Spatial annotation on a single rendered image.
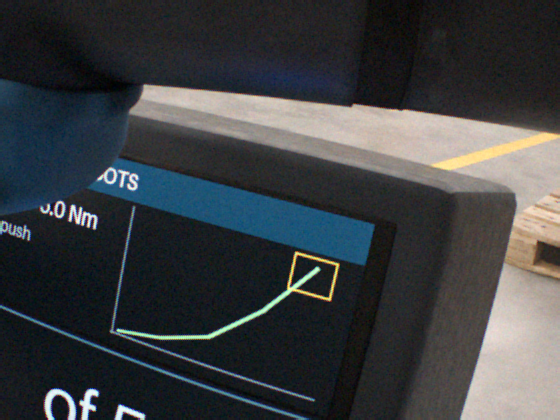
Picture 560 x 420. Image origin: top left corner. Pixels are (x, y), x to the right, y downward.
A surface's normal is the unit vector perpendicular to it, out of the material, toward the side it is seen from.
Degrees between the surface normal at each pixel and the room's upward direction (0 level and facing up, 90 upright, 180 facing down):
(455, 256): 90
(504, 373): 0
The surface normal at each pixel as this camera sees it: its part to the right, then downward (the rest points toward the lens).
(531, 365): 0.11, -0.93
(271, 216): -0.39, 0.01
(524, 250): -0.56, 0.22
